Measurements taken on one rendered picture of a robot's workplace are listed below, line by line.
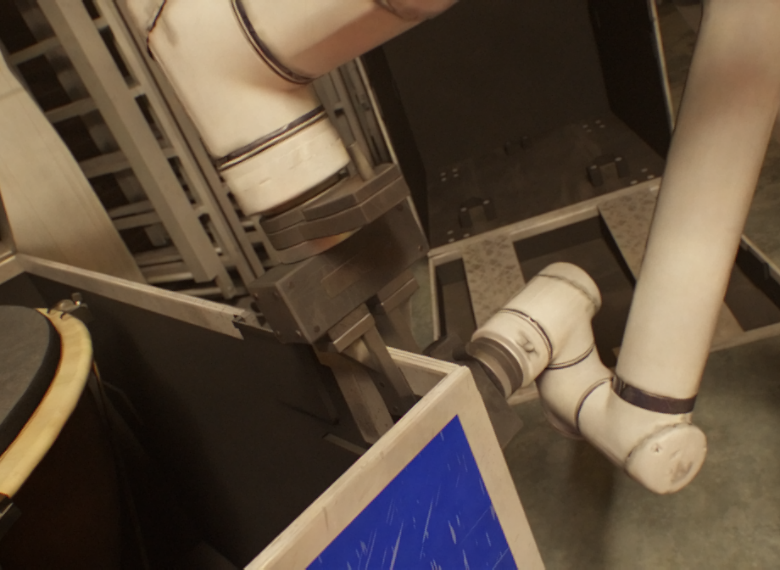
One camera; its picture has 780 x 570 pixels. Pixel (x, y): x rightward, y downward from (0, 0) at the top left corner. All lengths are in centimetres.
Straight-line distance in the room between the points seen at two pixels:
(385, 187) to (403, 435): 16
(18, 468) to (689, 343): 64
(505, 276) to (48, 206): 141
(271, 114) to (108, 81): 235
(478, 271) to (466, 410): 198
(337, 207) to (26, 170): 142
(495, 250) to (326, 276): 207
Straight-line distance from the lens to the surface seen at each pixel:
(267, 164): 47
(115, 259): 191
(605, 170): 278
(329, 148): 49
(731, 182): 76
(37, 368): 81
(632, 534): 164
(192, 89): 48
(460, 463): 52
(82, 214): 188
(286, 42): 44
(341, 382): 64
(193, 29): 47
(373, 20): 43
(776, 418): 186
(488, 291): 238
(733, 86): 75
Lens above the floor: 123
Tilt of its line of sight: 25 degrees down
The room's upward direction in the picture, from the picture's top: 22 degrees counter-clockwise
